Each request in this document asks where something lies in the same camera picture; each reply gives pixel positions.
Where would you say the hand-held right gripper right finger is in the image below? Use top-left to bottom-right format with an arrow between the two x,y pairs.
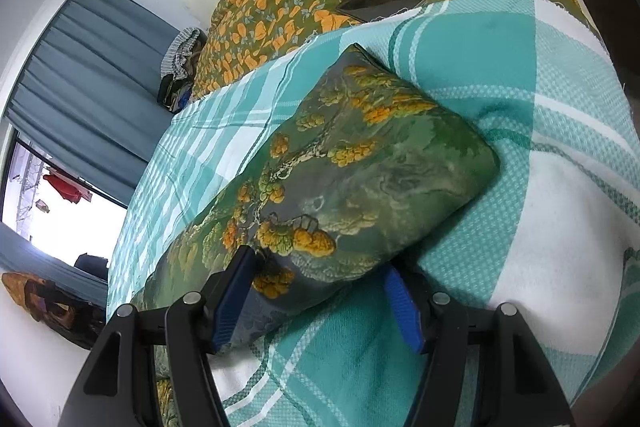
382,264 -> 576,427

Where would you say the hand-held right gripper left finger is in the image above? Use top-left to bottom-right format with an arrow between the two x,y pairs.
57,245 -> 258,427

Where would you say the green printed silky garment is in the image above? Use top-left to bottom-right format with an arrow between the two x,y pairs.
142,43 -> 501,427

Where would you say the dark clothes pile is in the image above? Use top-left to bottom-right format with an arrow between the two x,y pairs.
157,74 -> 195,114

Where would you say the black object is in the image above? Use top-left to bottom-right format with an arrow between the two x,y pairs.
75,253 -> 110,280

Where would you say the window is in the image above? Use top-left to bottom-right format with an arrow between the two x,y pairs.
2,132 -> 128,268

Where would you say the blue curtain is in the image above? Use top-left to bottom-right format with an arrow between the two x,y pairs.
0,224 -> 108,308
5,0 -> 183,208

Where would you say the red hanging garment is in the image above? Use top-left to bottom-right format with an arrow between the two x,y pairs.
42,172 -> 93,205

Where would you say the grey ruffled cloth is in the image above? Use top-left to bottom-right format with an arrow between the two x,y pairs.
160,27 -> 208,80

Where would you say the teal plaid blanket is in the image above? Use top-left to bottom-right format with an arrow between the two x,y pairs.
107,0 -> 640,427

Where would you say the black phone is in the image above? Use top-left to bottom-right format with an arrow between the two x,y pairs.
336,0 -> 431,24

